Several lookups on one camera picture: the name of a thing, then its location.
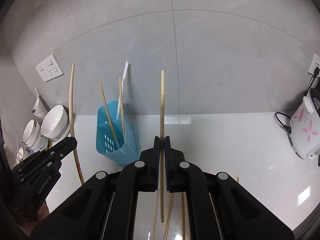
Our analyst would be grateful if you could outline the white double wall switch socket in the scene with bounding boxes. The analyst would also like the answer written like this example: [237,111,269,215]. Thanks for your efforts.
[44,54,63,79]

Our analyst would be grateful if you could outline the white rice cooker pink flowers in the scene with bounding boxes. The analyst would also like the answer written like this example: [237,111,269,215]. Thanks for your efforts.
[290,88,320,160]

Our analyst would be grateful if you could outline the thin pale bamboo chopstick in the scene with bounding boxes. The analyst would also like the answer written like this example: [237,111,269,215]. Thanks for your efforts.
[160,69,165,223]

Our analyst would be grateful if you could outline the black power cable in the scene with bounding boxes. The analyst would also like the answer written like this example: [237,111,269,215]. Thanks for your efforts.
[274,112,293,140]

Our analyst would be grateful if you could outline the bamboo chopstick pale blue end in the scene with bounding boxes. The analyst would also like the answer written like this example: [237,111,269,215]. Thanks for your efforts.
[119,76,125,140]

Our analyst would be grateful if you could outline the large white ceramic bowl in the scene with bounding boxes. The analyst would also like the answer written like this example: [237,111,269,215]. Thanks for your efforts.
[41,105,68,141]

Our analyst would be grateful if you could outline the bamboo chopstick blue-white end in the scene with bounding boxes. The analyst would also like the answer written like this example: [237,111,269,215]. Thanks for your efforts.
[99,80,119,148]

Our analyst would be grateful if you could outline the person's left hand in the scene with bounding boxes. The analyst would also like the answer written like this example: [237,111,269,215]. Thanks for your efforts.
[16,202,50,237]

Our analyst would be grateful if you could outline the patterned ceramic bowl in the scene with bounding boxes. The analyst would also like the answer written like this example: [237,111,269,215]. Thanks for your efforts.
[15,147,28,165]

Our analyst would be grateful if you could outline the blue plastic utensil holder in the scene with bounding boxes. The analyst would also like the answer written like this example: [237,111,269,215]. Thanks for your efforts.
[95,100,141,167]

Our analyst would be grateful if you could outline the white bowl dark rim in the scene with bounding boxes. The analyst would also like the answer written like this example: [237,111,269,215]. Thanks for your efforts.
[22,119,41,148]

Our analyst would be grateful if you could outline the bamboo chopstick green floral end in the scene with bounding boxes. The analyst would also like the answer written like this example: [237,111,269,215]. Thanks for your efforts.
[163,193,174,240]

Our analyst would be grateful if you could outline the blue white patterned plate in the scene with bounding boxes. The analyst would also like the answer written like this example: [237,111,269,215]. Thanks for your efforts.
[26,133,49,152]

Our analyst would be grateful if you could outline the white ceramic pitcher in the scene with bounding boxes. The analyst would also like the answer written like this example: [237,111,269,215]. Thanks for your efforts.
[32,88,48,120]

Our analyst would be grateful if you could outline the bamboo chopstick red patterned end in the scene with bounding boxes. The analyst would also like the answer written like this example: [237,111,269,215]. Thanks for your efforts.
[68,63,85,185]

